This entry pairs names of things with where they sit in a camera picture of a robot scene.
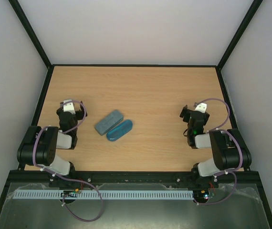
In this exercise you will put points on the light blue slotted cable duct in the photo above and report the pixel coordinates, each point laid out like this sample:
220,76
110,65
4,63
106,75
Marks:
105,194

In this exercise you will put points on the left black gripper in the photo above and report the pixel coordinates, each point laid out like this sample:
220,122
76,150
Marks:
81,116

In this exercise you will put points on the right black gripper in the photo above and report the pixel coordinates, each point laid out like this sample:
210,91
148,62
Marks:
185,112

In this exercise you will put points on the blue transparent glasses case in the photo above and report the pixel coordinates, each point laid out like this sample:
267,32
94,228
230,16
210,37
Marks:
120,130

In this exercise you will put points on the green glasses case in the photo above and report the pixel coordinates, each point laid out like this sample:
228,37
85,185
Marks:
108,122

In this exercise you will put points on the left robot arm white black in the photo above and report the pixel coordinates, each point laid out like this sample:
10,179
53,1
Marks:
39,145

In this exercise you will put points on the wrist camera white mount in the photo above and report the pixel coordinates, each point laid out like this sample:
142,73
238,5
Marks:
68,106
200,107

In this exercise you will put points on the black metal frame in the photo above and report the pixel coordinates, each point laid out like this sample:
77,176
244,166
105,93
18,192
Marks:
19,175

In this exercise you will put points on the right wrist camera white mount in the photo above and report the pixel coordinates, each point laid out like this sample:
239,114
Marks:
200,107

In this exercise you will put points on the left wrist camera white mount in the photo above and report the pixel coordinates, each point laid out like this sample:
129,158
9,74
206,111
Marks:
68,106

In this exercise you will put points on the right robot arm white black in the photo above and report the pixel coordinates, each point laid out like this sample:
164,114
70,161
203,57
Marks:
229,150

